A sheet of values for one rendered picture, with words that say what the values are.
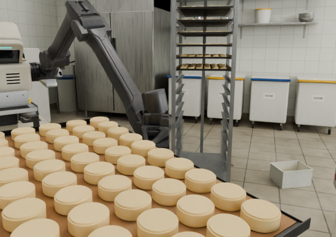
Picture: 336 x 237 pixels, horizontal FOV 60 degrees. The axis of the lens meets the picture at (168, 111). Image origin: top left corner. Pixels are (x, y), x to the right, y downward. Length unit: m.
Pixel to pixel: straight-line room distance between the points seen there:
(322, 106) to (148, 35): 2.68
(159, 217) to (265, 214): 0.13
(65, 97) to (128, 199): 5.44
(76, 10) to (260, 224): 0.84
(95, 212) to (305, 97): 4.24
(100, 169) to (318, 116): 4.22
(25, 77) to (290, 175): 2.23
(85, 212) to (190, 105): 4.30
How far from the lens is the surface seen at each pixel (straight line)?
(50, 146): 0.68
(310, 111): 4.55
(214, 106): 4.56
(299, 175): 2.87
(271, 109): 4.51
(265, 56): 5.08
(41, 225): 0.38
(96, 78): 4.94
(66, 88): 5.78
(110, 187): 0.44
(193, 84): 4.58
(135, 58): 4.58
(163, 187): 0.44
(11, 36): 1.35
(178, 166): 0.50
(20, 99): 1.40
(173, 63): 2.24
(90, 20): 1.00
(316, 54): 5.13
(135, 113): 0.85
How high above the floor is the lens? 1.22
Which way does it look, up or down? 13 degrees down
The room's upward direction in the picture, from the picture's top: straight up
